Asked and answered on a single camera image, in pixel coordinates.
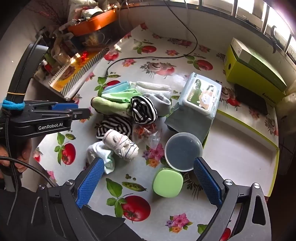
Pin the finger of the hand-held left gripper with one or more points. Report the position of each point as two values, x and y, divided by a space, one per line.
64 106
81 114

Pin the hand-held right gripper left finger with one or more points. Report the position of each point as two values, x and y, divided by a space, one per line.
92 180

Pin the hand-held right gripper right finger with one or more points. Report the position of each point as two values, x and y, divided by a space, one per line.
207 180

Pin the green sock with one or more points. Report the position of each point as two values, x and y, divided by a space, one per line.
104 104

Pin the black white striped sock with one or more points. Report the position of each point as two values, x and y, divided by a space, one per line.
115 127
143 111

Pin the green cloth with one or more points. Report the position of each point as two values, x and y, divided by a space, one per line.
120 95

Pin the blue face mask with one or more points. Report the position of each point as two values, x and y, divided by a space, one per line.
116 87

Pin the cream thin-striped sock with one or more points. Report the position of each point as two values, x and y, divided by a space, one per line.
120 144

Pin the green-rimmed box lid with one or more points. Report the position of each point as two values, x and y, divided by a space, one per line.
242 150

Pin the clear plastic bag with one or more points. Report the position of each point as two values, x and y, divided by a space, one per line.
144 132

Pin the white towel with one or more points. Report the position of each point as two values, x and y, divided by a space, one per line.
152 86

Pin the grey sock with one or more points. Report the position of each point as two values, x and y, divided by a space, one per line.
159 102

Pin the person's left hand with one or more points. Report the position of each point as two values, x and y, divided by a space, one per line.
23 150

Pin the striped printed box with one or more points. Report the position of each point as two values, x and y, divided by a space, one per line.
76 74

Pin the clear round plastic container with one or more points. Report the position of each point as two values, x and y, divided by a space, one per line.
182 150

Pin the green square case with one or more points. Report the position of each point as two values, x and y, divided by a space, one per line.
167 183

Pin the green wet wipes pack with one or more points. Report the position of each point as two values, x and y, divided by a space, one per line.
198 97

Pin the orange tray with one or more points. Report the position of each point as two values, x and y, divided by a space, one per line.
92 23

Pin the black phone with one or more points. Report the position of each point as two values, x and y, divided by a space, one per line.
249 99

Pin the yellow-green cardboard box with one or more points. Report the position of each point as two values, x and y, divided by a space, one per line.
245 76

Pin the white and green carton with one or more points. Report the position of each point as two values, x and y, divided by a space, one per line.
242 52

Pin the window frame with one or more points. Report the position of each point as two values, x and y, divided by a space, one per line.
254 16

